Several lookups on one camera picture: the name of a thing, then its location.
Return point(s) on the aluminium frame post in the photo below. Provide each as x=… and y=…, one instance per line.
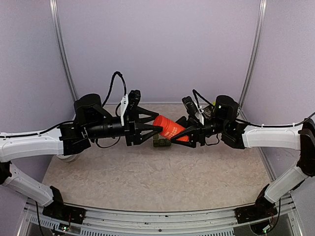
x=254, y=52
x=62, y=51

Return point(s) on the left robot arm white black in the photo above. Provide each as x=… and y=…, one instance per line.
x=92, y=122

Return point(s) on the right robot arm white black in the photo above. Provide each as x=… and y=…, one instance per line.
x=222, y=120

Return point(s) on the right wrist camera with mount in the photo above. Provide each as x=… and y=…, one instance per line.
x=194, y=112

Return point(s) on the green weekly pill organizer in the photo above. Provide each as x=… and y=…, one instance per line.
x=159, y=142

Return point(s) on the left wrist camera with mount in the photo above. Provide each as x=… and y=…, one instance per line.
x=129, y=105

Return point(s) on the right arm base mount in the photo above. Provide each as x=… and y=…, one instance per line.
x=250, y=213

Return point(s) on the left aluminium frame post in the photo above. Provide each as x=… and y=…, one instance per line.
x=62, y=51

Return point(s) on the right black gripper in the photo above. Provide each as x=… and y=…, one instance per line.
x=196, y=133

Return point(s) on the orange pill bottle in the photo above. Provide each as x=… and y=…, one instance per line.
x=170, y=128

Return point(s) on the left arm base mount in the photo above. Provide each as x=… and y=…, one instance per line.
x=70, y=214

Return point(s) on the front aluminium rail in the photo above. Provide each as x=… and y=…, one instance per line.
x=223, y=221

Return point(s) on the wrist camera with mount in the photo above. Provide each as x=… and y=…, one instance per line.
x=194, y=112
x=129, y=105

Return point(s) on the right aluminium frame post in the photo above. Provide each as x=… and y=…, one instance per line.
x=254, y=52

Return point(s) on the white bowl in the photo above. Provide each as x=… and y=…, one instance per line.
x=67, y=158

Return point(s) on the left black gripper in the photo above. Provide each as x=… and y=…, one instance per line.
x=132, y=134

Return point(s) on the black patterned square plate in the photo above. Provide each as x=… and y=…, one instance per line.
x=208, y=112

